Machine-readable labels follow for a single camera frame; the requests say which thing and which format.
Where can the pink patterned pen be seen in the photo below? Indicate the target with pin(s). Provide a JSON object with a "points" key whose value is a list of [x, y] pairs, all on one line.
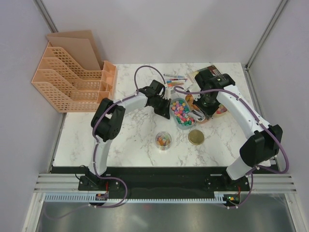
{"points": [[176, 79]]}

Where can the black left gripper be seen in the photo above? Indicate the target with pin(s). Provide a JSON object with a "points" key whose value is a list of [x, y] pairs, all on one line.
{"points": [[165, 111]]}

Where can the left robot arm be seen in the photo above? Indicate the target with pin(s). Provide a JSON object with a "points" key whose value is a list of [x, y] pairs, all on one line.
{"points": [[107, 121]]}

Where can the orange pen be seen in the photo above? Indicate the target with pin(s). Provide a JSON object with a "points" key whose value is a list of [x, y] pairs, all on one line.
{"points": [[175, 84]]}

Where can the peach tray of popsicle candies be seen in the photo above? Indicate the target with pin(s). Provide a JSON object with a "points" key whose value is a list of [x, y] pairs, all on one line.
{"points": [[189, 99]]}

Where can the gold jar lid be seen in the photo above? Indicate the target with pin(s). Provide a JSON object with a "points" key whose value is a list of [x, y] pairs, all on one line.
{"points": [[196, 137]]}

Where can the peach desk organizer rack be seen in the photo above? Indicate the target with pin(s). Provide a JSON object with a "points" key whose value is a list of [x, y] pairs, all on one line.
{"points": [[72, 75]]}

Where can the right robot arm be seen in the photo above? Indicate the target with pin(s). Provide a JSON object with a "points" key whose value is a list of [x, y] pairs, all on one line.
{"points": [[262, 138]]}

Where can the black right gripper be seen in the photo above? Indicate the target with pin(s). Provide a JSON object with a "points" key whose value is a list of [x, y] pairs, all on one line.
{"points": [[208, 112]]}

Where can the clear glass jar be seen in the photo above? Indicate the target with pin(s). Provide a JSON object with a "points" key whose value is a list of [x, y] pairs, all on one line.
{"points": [[163, 140]]}

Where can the silver metal scoop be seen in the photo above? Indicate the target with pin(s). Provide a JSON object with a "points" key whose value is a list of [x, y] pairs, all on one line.
{"points": [[197, 115]]}

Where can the white slotted cable duct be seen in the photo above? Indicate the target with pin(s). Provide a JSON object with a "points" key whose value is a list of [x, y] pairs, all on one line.
{"points": [[92, 197]]}

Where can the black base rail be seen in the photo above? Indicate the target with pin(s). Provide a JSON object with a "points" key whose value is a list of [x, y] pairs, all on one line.
{"points": [[158, 181]]}

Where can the blue tray of solid candies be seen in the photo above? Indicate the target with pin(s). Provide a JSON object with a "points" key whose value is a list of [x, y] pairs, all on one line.
{"points": [[179, 110]]}

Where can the beige tray of star gummies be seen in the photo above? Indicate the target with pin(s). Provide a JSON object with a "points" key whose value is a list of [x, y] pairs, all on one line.
{"points": [[221, 111]]}

